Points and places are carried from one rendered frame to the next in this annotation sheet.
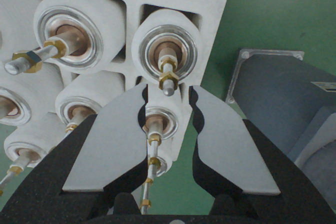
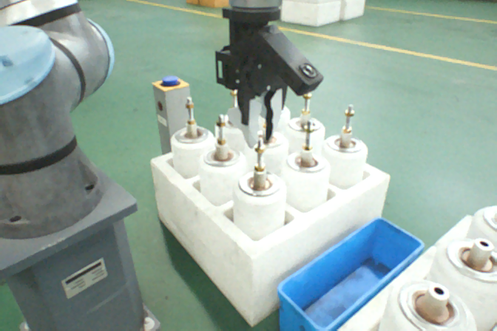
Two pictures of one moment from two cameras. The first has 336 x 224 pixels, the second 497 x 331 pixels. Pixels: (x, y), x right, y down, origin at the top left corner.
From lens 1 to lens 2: 0.51 m
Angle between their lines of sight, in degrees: 44
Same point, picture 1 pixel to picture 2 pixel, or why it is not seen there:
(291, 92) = (125, 248)
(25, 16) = (333, 166)
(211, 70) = (168, 287)
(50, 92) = (292, 146)
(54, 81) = not seen: hidden behind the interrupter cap
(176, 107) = (220, 171)
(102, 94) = (268, 155)
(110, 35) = (293, 175)
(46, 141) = not seen: hidden behind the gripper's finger
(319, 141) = (113, 190)
